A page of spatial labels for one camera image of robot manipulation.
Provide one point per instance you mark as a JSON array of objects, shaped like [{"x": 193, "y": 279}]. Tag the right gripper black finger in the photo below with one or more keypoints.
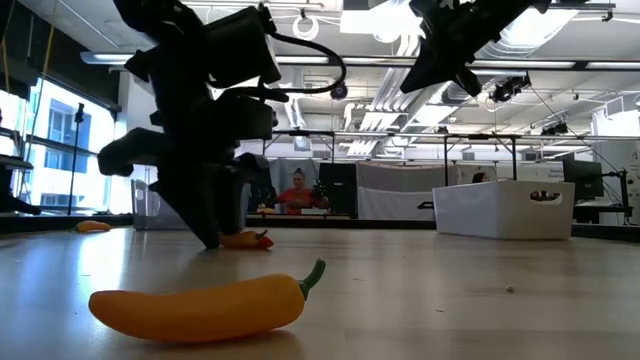
[
  {"x": 432, "y": 65},
  {"x": 470, "y": 80}
]

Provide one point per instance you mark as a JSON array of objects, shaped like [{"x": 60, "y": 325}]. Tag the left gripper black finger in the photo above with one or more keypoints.
[
  {"x": 195, "y": 205},
  {"x": 234, "y": 200}
]

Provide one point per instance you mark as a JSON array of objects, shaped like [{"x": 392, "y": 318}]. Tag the yellow-orange toy chili pepper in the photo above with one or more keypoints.
[{"x": 240, "y": 240}]

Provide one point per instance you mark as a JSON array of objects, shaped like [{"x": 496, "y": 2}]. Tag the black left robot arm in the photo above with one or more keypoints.
[{"x": 175, "y": 60}]

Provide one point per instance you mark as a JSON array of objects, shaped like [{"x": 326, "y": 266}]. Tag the black standing panel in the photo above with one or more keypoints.
[
  {"x": 337, "y": 189},
  {"x": 265, "y": 185}
]

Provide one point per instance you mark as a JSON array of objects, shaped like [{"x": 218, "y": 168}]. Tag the grey translucent plastic basket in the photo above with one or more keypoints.
[{"x": 142, "y": 210}]

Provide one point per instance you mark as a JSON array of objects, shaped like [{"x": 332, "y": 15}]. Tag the small red toy chili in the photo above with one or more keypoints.
[{"x": 266, "y": 243}]

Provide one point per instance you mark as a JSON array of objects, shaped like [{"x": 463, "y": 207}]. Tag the grey backdrop cloth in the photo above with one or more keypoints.
[{"x": 282, "y": 170}]

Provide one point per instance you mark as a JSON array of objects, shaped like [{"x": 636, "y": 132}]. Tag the person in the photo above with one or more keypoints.
[
  {"x": 480, "y": 178},
  {"x": 297, "y": 196}
]

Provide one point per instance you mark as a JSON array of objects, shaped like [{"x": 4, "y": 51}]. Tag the orange chili with green stem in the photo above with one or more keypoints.
[{"x": 200, "y": 310}]

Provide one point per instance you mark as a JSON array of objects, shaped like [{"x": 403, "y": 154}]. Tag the black tripod stand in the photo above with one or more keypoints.
[{"x": 79, "y": 112}]

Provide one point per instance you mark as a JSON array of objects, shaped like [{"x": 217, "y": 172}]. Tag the long ceiling light bar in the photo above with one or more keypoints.
[{"x": 300, "y": 59}]

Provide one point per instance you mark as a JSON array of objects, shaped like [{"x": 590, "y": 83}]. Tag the white cloth partition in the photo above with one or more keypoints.
[{"x": 395, "y": 192}]

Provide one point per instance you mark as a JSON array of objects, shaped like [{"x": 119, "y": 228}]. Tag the white plastic basket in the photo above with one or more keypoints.
[{"x": 500, "y": 210}]

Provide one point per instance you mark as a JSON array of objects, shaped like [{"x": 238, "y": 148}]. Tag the black desk monitor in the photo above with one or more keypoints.
[{"x": 582, "y": 179}]

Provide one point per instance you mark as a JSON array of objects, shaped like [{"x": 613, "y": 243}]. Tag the black ceiling-mounted camera rig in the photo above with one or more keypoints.
[
  {"x": 555, "y": 130},
  {"x": 510, "y": 88}
]

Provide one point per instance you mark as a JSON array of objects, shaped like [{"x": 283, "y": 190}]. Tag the silver ventilation duct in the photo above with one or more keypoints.
[{"x": 540, "y": 25}]

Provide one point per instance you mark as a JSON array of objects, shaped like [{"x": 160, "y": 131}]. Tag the round black ceiling camera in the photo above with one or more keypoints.
[{"x": 340, "y": 93}]

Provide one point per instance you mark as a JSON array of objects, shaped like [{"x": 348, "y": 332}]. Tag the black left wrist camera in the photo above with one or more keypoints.
[{"x": 240, "y": 47}]

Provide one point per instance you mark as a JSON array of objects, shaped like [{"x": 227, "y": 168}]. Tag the black metal table frame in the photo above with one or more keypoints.
[{"x": 50, "y": 222}]

